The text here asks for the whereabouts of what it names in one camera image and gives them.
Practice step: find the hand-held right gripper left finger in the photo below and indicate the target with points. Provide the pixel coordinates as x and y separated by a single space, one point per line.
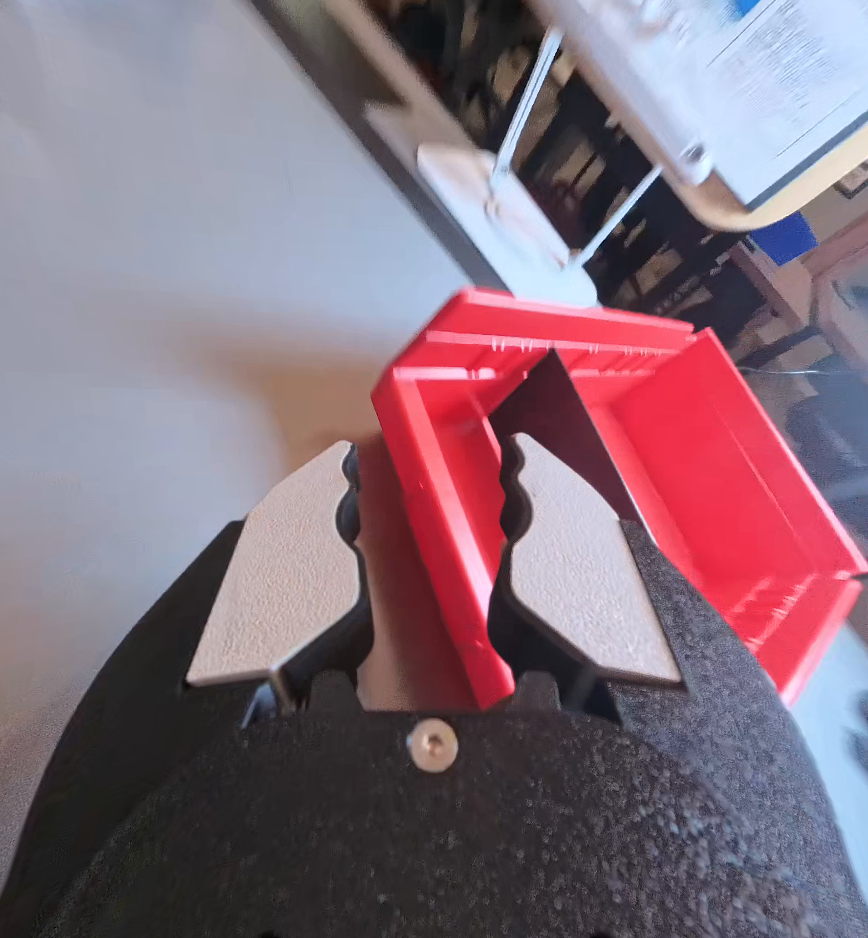
280 586

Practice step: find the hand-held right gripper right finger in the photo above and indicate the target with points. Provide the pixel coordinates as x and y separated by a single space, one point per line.
588 586

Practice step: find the red plastic bin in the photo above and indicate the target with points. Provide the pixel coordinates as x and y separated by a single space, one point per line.
698 454

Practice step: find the wooden side table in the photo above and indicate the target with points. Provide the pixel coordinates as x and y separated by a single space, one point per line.
793 293

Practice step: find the blue box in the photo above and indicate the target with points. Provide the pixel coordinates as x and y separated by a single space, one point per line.
782 238

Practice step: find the instruction sheet on stand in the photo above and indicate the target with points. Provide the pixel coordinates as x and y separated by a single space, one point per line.
478 190

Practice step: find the printed instruction sheet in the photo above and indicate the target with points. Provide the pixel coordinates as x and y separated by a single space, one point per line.
771 73

